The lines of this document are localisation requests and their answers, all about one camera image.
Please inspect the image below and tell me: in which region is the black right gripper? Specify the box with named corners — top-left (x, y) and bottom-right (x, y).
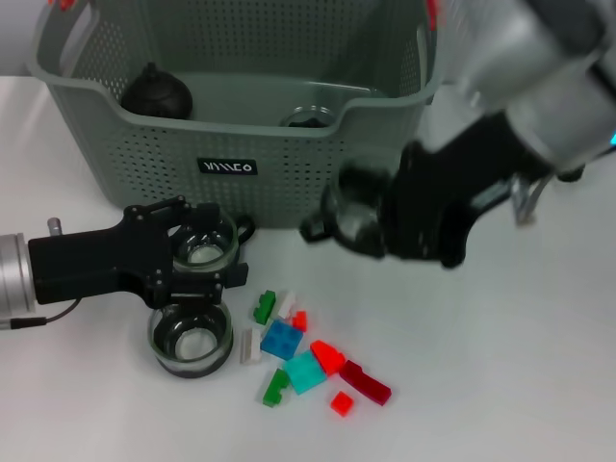
top-left (379, 119), bottom-right (552, 270)

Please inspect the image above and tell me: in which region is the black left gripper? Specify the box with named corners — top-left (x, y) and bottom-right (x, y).
top-left (27, 195), bottom-right (248, 310)

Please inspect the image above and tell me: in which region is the glass teacup black base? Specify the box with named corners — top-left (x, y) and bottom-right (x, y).
top-left (300, 163), bottom-right (392, 260)
top-left (278, 106), bottom-right (336, 130)
top-left (146, 300), bottom-right (236, 381)
top-left (171, 214), bottom-right (256, 283)

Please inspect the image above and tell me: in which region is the grey-green perforated storage bin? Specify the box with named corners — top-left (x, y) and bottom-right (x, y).
top-left (26, 0), bottom-right (449, 230)

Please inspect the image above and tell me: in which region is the green toy brick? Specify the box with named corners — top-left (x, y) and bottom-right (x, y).
top-left (262, 368), bottom-right (292, 408)
top-left (252, 290), bottom-right (278, 326)

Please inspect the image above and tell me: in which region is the white toy brick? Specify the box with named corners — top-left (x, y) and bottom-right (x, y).
top-left (274, 290), bottom-right (298, 320)
top-left (239, 326), bottom-right (263, 366)

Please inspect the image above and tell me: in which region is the blue toy brick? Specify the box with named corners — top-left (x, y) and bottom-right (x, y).
top-left (259, 319), bottom-right (305, 361)

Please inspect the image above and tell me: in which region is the black round teapot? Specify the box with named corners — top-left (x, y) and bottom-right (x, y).
top-left (119, 61), bottom-right (195, 119)

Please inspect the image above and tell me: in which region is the cyan toy brick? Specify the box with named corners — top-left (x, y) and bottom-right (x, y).
top-left (282, 349), bottom-right (328, 396)

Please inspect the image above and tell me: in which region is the red sloped toy brick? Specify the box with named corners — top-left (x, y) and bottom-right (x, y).
top-left (310, 339), bottom-right (347, 376)

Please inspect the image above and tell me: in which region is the dark red toy brick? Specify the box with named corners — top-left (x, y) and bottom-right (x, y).
top-left (339, 359), bottom-right (393, 407)

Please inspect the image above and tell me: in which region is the red square toy brick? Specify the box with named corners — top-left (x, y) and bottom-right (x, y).
top-left (329, 390), bottom-right (356, 416)

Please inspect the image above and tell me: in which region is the right wrist cable with plug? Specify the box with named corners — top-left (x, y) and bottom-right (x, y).
top-left (509, 172), bottom-right (551, 226)

